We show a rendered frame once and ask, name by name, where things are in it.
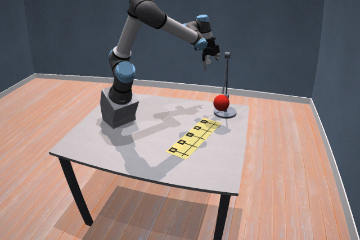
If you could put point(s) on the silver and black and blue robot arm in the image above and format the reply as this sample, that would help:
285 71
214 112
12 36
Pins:
147 11

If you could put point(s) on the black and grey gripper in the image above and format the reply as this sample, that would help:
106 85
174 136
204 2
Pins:
211 49

